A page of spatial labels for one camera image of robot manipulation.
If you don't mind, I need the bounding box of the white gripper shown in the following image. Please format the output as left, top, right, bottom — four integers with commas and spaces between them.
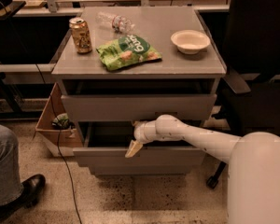
125, 121, 160, 158

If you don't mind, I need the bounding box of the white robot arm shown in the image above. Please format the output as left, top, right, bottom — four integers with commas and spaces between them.
125, 115, 280, 224

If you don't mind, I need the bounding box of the grey top drawer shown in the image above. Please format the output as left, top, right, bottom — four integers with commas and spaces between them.
62, 94, 217, 121

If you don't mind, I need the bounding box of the grey drawer cabinet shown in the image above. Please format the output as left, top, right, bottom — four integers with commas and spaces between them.
52, 7, 226, 145

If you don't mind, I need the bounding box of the green item in box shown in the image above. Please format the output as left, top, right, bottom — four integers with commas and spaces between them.
51, 113, 75, 130

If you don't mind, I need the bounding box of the cardboard box on floor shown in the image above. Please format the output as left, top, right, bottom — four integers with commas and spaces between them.
35, 83, 82, 157

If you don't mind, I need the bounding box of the green chip bag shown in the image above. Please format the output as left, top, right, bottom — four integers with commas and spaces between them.
96, 35, 162, 71

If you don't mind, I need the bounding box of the black leather shoe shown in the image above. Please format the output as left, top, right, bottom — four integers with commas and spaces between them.
0, 174, 46, 222

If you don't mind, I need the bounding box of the white paper bowl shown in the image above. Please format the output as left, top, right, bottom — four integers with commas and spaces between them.
171, 30, 211, 55

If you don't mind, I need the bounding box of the gold soda can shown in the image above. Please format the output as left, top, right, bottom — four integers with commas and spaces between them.
69, 17, 92, 54

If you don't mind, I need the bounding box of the clear plastic water bottle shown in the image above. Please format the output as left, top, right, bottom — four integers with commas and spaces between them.
96, 11, 134, 34

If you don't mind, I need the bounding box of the person leg in jeans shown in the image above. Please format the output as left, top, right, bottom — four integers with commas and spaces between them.
0, 125, 23, 206

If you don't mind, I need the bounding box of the black office chair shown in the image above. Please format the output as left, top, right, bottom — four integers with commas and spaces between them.
204, 0, 280, 189

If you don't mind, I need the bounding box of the black floor cable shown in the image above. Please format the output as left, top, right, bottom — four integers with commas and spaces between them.
34, 63, 83, 224

